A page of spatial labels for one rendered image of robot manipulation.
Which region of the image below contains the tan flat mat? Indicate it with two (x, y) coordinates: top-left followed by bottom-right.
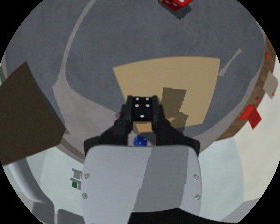
(113, 56), (220, 128)

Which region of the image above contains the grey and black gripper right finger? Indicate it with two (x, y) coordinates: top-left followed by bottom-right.
(151, 95), (200, 157)

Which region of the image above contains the red die with white pips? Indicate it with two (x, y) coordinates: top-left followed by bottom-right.
(159, 0), (193, 11)

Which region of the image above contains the blue die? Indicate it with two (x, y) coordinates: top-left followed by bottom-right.
(133, 136), (147, 146)

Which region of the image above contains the black die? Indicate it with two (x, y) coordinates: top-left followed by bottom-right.
(132, 97), (153, 122)

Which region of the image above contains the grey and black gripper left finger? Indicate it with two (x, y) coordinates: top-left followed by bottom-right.
(83, 95), (133, 157)

